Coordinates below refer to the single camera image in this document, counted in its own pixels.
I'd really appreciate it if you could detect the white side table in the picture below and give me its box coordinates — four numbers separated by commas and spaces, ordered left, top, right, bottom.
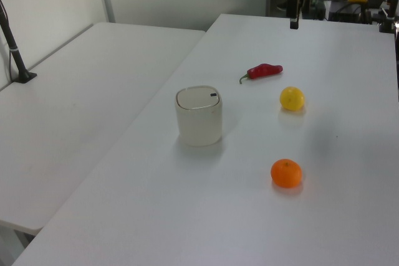
0, 22, 207, 236

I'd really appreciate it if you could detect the black pole camera stand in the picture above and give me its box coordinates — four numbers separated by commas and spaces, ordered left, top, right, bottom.
0, 0, 38, 84

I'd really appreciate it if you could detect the orange tangerine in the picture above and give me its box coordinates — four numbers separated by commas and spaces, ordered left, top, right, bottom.
270, 158, 303, 189

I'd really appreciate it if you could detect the red chili pepper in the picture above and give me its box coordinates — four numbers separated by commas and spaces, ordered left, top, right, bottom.
239, 63, 284, 85

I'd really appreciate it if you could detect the yellow toy fruit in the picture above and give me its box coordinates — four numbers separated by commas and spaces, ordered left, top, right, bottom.
279, 86, 306, 112

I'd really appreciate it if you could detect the black clamp camera stand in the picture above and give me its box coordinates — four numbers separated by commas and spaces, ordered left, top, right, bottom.
378, 0, 399, 34

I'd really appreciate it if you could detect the cream garbage bin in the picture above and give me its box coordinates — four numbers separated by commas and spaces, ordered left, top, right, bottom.
175, 85, 223, 148

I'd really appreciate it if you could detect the white partition panel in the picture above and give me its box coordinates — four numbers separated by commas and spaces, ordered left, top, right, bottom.
0, 0, 117, 92

